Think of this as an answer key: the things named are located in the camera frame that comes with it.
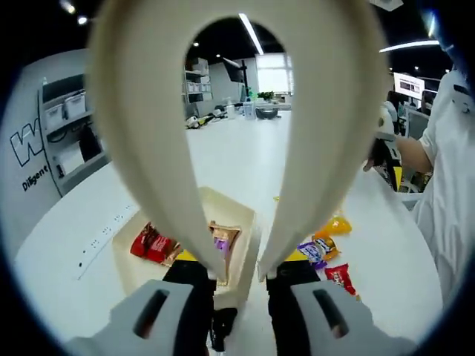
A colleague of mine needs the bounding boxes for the group of ceiling spotlights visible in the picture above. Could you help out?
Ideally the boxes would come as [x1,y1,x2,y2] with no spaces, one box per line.
[59,0,420,72]

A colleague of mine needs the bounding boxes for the person in white shirt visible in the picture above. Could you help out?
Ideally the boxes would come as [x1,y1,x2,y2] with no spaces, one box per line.
[411,70,475,301]

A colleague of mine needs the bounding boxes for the cream plastic food tongs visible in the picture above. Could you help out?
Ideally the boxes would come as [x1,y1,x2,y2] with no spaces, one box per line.
[88,0,390,285]

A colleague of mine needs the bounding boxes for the orange gold candy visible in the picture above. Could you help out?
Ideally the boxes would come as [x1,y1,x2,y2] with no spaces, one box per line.
[311,231,341,260]

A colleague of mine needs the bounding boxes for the long red snack bar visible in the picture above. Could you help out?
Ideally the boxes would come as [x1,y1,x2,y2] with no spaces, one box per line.
[129,221,164,257]

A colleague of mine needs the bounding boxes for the ceiling air conditioner vent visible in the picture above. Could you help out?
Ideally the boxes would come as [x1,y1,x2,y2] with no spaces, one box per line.
[370,0,404,11]

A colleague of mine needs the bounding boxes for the purple candy food packet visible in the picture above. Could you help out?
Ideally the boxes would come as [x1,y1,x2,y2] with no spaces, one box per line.
[296,239,330,271]

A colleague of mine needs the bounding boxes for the maroon snack food packet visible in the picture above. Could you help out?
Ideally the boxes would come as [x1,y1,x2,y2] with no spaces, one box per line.
[146,235,174,263]

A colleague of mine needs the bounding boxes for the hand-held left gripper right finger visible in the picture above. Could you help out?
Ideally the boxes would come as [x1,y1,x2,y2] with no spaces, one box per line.
[263,249,412,356]

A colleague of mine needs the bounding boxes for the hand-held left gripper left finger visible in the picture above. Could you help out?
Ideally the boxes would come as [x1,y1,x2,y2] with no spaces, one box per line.
[70,249,218,356]

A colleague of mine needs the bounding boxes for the idle hand-held gripper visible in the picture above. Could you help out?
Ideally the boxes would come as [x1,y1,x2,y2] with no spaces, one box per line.
[185,113,217,130]

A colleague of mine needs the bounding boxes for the cream hexagonal container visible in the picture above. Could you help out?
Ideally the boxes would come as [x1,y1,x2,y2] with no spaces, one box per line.
[111,186,263,311]

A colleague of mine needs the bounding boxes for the grey curved object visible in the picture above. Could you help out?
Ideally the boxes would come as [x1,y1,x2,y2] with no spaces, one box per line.
[255,107,283,121]

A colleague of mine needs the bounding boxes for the grey metal shelf unit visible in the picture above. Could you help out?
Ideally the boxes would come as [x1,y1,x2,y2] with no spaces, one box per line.
[36,72,112,196]

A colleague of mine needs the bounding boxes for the grey shelf unit with boxes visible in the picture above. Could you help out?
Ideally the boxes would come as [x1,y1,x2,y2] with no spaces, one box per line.
[184,57,215,112]

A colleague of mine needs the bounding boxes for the black bag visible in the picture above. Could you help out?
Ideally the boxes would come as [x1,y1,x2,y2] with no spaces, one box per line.
[79,125,103,163]

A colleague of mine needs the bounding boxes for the bright window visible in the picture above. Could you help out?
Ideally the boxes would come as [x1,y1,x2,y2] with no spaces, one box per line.
[255,53,294,101]

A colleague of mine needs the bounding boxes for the large gold purple food packet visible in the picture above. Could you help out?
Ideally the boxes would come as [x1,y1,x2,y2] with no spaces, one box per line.
[206,220,243,287]

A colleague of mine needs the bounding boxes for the white neck-worn device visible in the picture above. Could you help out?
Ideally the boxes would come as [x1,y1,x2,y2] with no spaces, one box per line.
[451,72,475,114]

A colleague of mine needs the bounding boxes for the white storage box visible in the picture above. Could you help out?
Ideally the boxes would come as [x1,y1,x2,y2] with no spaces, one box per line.
[63,91,87,118]
[44,102,66,129]

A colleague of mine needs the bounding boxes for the small red snack packet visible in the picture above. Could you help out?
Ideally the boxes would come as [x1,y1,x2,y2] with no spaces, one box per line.
[324,263,361,301]

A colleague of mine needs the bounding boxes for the wall screen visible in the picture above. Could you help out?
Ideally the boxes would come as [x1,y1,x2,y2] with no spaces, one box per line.
[393,72,427,100]

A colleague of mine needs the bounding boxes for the ceiling strip light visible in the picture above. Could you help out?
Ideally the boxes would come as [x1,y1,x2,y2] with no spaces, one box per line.
[378,39,442,53]
[238,13,265,56]

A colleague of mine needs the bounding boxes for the large white carton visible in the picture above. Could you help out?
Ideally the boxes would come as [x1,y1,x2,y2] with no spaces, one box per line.
[57,146,87,176]

